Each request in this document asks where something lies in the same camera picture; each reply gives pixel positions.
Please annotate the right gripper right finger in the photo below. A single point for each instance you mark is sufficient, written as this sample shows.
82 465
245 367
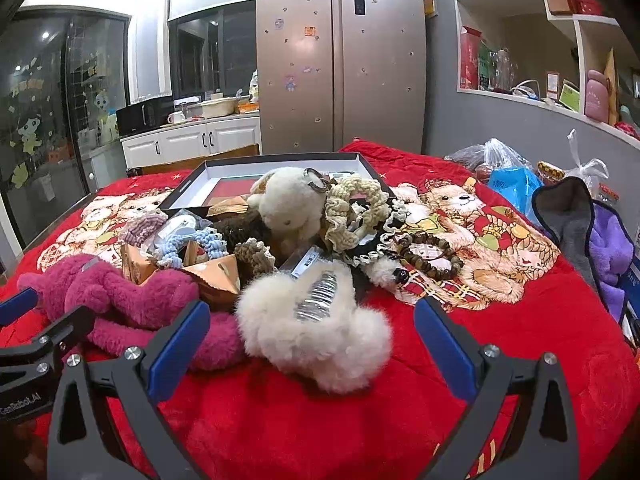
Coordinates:
541 441

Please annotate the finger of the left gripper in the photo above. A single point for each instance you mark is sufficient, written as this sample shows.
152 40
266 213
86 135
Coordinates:
16 306
53 343

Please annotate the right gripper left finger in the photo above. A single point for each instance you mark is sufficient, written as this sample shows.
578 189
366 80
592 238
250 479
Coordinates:
83 440

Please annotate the magenta plush bear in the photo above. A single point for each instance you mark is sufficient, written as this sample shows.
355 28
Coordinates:
127 314

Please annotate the orange triangular snack pack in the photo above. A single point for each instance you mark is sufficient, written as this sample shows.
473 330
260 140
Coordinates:
218 282

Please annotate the blue crochet scrunchie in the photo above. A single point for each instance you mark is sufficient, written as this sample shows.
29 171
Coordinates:
166 254

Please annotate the olive brown scrunchie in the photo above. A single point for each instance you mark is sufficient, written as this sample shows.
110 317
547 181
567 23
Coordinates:
254 259

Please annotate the black white lace scrunchie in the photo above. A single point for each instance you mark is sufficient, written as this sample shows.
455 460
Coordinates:
380 242

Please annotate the pink crochet scrunchie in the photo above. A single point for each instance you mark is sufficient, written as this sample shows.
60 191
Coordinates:
138 230

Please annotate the white disc in plastic bag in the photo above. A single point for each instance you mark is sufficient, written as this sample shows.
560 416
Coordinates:
182 222

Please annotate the black shallow gift box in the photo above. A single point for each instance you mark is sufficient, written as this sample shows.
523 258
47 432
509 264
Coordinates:
216 180

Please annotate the red teddy bear blanket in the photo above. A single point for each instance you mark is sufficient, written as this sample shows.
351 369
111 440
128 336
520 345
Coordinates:
239 417

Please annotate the black microwave oven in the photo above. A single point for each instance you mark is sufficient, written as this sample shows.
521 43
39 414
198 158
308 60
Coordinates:
144 116

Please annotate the dark brown fuzzy item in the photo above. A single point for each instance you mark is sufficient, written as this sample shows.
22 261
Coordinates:
239 228

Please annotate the glass sliding door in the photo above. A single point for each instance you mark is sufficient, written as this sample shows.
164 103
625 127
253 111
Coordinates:
63 79

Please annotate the gold snack pack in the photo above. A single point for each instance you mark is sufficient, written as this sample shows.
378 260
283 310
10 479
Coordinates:
228 207

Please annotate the white mug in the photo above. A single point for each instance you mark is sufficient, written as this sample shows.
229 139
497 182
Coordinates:
176 118

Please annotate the blue plastic bag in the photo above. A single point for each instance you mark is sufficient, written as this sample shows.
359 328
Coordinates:
517 185

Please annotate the dark bag with barcode label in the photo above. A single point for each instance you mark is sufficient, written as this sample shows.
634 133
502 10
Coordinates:
303 258

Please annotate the white kitchen cabinet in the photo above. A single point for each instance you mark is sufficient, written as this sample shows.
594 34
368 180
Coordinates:
191 140

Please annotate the cream plastic basin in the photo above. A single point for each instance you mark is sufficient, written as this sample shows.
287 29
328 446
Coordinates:
220 107

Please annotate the beige crochet scrunchie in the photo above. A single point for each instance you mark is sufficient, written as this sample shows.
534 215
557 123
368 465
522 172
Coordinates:
354 207

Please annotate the clear plastic bag of fruit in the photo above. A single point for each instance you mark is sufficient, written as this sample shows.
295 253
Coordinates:
483 159

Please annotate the pink container on shelf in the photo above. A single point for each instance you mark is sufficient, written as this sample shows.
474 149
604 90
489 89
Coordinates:
598 90

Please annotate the red gift box on shelf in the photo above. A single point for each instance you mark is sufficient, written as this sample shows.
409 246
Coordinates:
470 40

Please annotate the champagne double door refrigerator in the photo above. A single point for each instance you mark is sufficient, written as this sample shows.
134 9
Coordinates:
332 71

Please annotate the white plush rabbit keychain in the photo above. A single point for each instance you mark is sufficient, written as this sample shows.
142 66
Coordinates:
291 202

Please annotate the white wall shelf unit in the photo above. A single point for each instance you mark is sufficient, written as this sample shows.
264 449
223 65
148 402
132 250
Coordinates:
538 53

